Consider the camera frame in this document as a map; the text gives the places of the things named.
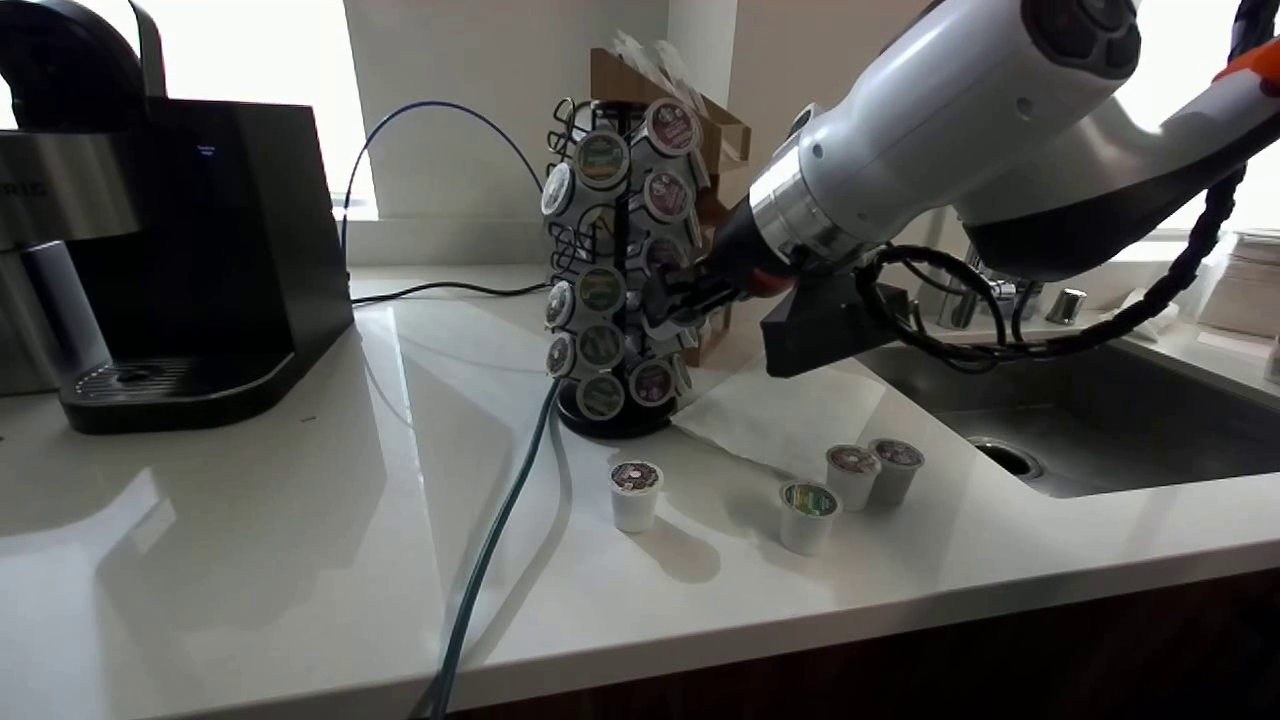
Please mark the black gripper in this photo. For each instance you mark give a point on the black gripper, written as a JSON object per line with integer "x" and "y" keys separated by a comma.
{"x": 754, "y": 260}

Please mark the small white coffee pod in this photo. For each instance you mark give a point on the small white coffee pod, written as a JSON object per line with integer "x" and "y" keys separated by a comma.
{"x": 659, "y": 320}
{"x": 639, "y": 499}
{"x": 850, "y": 476}
{"x": 896, "y": 474}
{"x": 808, "y": 516}

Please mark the black coffee pod carousel rack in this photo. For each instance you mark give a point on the black coffee pod carousel rack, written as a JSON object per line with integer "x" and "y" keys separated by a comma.
{"x": 607, "y": 266}

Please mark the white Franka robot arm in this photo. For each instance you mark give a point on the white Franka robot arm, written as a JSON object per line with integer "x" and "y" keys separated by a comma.
{"x": 962, "y": 105}

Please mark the small grey cup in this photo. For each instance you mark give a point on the small grey cup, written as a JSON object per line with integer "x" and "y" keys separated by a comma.
{"x": 1064, "y": 304}

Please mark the stainless steel sink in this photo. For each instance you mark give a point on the stainless steel sink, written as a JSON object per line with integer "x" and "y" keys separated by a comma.
{"x": 1133, "y": 426}

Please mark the black coffee machine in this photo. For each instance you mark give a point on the black coffee machine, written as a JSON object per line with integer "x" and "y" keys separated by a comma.
{"x": 227, "y": 240}

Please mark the bright window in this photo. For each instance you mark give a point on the bright window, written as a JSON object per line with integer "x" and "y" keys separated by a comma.
{"x": 255, "y": 53}

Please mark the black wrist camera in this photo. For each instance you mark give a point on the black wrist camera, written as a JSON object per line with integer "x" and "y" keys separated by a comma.
{"x": 834, "y": 320}

